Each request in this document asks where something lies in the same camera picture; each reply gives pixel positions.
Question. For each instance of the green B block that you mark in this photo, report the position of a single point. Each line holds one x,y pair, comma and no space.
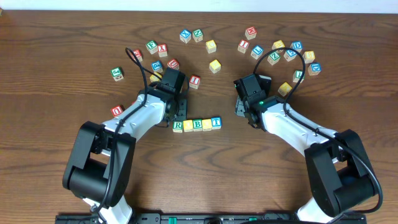
197,125

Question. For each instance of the yellow K block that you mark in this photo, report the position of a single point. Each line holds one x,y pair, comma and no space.
284,89

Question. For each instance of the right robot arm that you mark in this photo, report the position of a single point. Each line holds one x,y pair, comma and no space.
339,170

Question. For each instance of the blue 5 block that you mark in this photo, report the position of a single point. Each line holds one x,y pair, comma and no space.
289,55

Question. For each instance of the green N block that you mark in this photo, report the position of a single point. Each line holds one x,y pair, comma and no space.
197,35

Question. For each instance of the yellow O block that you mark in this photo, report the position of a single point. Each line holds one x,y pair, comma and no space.
188,125
207,125

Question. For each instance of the green F block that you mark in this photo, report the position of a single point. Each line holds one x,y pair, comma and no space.
152,46

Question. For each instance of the green 7 block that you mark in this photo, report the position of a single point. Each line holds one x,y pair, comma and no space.
298,74

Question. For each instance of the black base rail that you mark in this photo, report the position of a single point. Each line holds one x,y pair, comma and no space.
155,218

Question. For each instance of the red G block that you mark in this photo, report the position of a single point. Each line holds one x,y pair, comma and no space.
138,55

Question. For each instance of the blue P block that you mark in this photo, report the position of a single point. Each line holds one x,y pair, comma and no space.
157,66

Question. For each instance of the green R block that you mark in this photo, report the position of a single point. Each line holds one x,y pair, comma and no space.
177,126

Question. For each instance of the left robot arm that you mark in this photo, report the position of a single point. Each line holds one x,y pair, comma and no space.
100,163

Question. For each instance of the yellow 8 block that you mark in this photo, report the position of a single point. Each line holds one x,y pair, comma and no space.
309,56

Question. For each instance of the blue D block right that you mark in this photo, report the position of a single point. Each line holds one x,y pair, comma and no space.
314,69

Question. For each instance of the blue L block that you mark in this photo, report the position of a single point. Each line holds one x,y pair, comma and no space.
257,52

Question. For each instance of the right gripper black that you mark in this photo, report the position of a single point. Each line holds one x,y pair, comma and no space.
239,107

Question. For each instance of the yellow block left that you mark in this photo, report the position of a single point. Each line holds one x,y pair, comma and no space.
155,77

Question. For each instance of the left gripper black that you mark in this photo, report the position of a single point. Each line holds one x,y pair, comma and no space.
181,108

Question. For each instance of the red I block near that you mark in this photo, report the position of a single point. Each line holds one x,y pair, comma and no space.
194,81

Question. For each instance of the red i block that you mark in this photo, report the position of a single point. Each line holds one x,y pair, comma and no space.
194,81
243,46

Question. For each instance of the blue X block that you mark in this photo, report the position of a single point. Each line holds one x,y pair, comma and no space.
185,36

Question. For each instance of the blue d block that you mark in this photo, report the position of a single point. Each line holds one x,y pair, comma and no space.
314,69
296,46

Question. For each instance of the yellow C block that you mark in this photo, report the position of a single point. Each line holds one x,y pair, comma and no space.
211,46

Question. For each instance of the red u block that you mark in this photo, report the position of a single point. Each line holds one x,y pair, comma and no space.
174,64
117,110

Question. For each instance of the red U block far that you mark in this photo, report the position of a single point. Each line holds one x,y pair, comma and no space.
174,64

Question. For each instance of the red U block near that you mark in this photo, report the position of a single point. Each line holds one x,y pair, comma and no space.
117,110

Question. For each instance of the blue D block far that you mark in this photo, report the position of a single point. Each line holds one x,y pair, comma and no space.
296,46

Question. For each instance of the green Z block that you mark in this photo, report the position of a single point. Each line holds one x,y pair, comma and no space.
273,58

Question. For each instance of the red Y block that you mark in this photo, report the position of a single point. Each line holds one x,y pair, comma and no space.
162,50

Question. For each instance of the yellow block far right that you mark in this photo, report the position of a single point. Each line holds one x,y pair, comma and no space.
278,46

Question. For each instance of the red I block far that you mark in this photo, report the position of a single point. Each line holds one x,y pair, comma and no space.
243,46

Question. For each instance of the green J block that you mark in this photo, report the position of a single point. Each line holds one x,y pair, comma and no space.
117,74

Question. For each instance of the yellow block centre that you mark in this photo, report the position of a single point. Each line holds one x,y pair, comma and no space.
215,66

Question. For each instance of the blue T block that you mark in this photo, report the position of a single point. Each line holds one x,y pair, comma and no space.
216,123

